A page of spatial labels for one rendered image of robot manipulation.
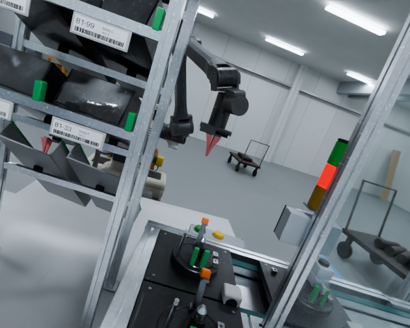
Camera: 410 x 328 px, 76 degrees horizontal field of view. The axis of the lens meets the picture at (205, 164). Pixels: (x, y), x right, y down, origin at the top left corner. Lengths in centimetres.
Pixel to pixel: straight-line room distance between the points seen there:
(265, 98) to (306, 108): 167
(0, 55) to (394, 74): 69
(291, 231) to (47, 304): 57
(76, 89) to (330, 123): 1091
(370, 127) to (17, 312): 80
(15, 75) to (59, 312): 50
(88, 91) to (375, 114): 52
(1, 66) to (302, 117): 1034
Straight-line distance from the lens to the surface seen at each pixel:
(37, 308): 75
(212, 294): 71
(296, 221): 60
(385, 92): 58
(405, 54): 59
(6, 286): 80
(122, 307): 63
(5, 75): 59
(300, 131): 1071
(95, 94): 53
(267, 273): 89
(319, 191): 60
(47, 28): 65
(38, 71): 57
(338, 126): 1145
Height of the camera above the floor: 140
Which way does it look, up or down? 13 degrees down
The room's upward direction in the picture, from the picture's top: 19 degrees clockwise
